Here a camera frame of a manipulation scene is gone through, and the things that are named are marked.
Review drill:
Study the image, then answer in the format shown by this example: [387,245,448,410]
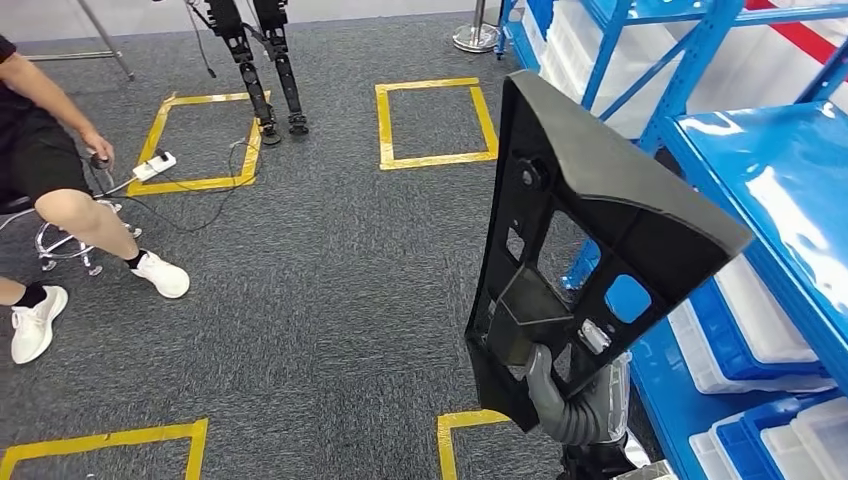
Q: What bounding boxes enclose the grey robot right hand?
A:
[523,319,634,448]

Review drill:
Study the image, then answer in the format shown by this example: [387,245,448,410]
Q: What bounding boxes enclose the black plastic plate bracket part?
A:
[464,70,755,434]

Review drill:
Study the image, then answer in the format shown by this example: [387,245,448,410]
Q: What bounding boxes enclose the blue metal shelf rack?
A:
[493,0,848,157]
[563,99,848,480]

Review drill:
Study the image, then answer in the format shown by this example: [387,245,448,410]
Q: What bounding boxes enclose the white plastic bin stack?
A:
[519,0,848,140]

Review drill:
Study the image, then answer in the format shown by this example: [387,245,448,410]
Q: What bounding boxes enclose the chrome stanchion with round base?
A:
[453,0,501,54]

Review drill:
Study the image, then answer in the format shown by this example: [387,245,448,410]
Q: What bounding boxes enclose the red barrier belt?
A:
[745,0,848,66]

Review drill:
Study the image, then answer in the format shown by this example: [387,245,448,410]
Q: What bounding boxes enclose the white power strip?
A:
[132,151,178,183]

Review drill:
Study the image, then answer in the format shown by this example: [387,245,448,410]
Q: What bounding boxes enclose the black humanoid robot legs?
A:
[198,0,311,147]

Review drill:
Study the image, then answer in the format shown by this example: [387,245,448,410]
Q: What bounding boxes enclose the chrome wheeled stool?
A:
[0,195,144,278]

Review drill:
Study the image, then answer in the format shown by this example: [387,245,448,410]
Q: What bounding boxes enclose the grey metal stand leg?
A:
[26,0,136,82]

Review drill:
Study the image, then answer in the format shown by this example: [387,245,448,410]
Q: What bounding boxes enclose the person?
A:
[0,34,191,366]

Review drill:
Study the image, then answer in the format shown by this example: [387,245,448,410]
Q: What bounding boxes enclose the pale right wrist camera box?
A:
[612,458,678,480]

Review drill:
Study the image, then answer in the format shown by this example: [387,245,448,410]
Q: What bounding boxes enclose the black floor cable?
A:
[99,139,256,233]

